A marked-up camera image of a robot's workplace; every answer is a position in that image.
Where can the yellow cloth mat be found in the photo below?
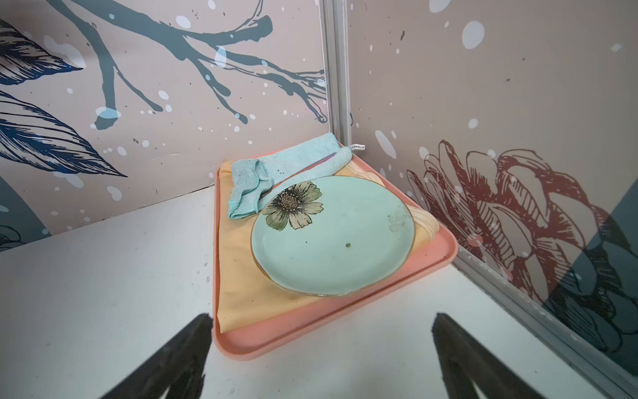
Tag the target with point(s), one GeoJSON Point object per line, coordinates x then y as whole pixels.
{"type": "Point", "coordinates": [246, 295]}

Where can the pink plastic tray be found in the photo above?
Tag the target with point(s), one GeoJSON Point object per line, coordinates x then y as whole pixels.
{"type": "Point", "coordinates": [431, 252]}

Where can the teal folded cloth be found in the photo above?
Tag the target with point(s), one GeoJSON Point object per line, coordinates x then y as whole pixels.
{"type": "Point", "coordinates": [257, 181]}

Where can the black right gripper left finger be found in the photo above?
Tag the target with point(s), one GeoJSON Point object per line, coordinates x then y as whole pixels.
{"type": "Point", "coordinates": [176, 370]}

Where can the mint green flower plate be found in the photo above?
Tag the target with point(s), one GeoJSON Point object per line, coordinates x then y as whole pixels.
{"type": "Point", "coordinates": [332, 236]}

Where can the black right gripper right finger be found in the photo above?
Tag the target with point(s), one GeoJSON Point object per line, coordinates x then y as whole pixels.
{"type": "Point", "coordinates": [469, 368]}

